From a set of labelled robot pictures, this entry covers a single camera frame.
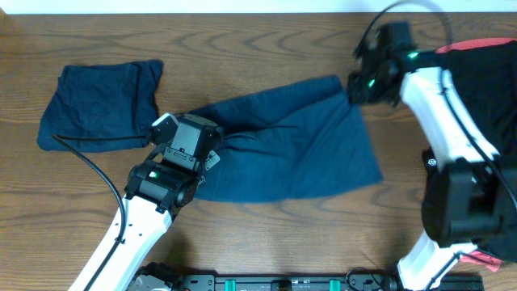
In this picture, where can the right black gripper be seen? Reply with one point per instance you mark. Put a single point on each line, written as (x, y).
(359, 90)

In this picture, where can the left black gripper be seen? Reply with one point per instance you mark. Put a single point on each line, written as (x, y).
(216, 135)

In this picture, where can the dark blue denim shorts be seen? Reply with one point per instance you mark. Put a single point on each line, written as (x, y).
(298, 141)

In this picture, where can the dark blue garment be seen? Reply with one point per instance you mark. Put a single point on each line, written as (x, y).
(102, 107)

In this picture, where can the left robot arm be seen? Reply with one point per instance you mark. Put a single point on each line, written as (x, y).
(156, 190)

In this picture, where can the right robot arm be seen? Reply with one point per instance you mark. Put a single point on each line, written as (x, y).
(469, 196)

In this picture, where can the black garment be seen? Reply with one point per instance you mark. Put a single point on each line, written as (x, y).
(484, 89)

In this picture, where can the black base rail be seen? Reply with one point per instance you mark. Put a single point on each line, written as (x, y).
(160, 277)

